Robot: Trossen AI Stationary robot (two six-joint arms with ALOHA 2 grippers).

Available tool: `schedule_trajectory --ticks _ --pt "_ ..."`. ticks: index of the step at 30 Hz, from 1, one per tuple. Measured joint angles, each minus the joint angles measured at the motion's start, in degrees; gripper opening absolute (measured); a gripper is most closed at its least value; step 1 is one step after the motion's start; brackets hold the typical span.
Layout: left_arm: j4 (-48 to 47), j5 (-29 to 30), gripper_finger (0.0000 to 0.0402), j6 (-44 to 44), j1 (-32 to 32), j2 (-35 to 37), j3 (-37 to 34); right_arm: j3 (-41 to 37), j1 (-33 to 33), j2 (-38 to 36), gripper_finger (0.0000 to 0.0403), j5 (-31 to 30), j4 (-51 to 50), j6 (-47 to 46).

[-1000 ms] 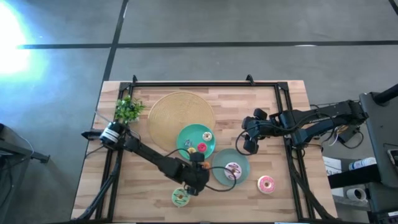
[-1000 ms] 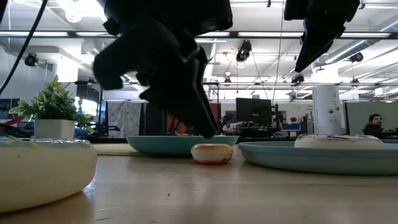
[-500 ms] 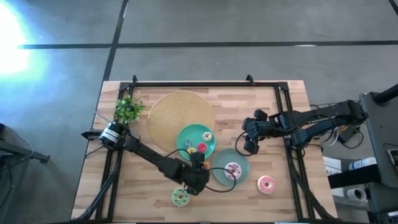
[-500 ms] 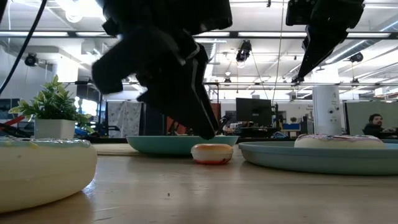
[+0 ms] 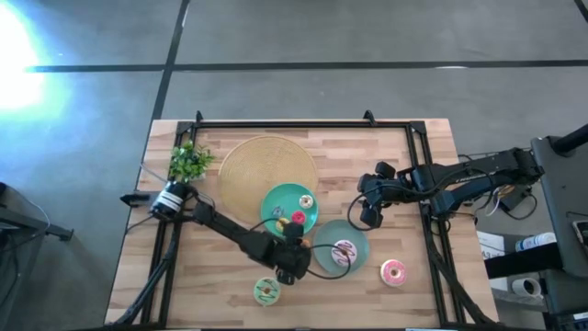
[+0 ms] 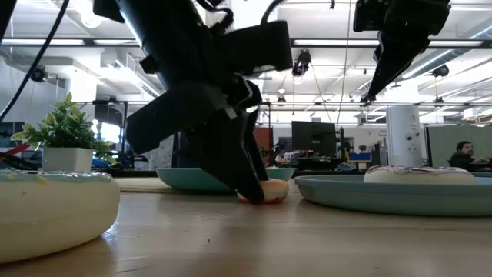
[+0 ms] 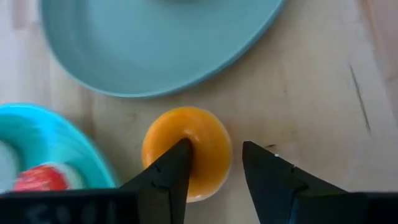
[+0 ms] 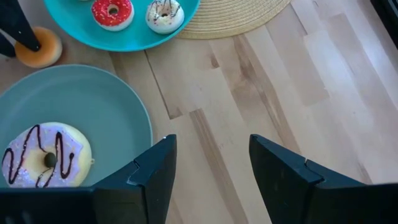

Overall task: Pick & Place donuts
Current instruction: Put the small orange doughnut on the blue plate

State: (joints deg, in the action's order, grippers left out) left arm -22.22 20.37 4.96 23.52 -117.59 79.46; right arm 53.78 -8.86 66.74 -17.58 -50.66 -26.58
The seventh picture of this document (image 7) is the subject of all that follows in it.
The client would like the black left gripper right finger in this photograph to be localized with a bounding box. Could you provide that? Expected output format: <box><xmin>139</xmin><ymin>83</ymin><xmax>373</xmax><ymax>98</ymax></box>
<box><xmin>242</xmin><ymin>141</ymin><xmax>365</xmax><ymax>224</ymax></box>

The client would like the dull teal plate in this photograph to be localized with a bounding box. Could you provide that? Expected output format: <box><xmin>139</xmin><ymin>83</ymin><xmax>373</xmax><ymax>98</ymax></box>
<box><xmin>40</xmin><ymin>0</ymin><xmax>285</xmax><ymax>99</ymax></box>

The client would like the red iced donut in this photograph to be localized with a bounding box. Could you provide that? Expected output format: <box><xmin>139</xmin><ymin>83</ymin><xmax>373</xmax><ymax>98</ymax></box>
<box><xmin>12</xmin><ymin>163</ymin><xmax>85</xmax><ymax>192</ymax></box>

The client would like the orange glazed donut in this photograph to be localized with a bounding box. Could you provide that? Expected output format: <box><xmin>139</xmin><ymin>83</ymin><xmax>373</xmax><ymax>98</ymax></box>
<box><xmin>141</xmin><ymin>106</ymin><xmax>233</xmax><ymax>203</ymax></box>

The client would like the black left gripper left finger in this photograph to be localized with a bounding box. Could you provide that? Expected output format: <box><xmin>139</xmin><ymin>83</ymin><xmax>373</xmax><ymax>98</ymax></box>
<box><xmin>119</xmin><ymin>138</ymin><xmax>192</xmax><ymax>224</ymax></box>

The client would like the bright cyan plate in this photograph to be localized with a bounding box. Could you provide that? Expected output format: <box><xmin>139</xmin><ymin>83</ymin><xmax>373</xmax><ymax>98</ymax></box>
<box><xmin>0</xmin><ymin>103</ymin><xmax>118</xmax><ymax>194</ymax></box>

